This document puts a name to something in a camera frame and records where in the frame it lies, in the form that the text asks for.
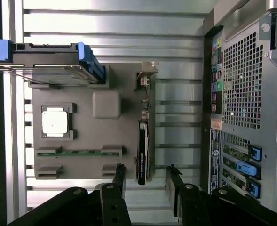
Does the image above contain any blue slot retention clip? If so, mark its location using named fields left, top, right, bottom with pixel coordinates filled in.
left=248, top=145, right=262, bottom=163
left=236, top=161, right=261, bottom=176
left=246, top=178, right=261, bottom=198

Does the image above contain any green RAM stick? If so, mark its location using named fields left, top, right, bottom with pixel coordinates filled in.
left=37, top=150, right=120, bottom=156

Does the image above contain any grey printed parts rack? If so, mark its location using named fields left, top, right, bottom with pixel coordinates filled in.
left=27, top=63, right=157, bottom=181

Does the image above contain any silver CPU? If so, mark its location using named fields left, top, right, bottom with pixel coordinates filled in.
left=41, top=110, right=69, bottom=137

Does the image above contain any hard disk with blue caddy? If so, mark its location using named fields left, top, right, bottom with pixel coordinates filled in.
left=0, top=39, right=106, bottom=85

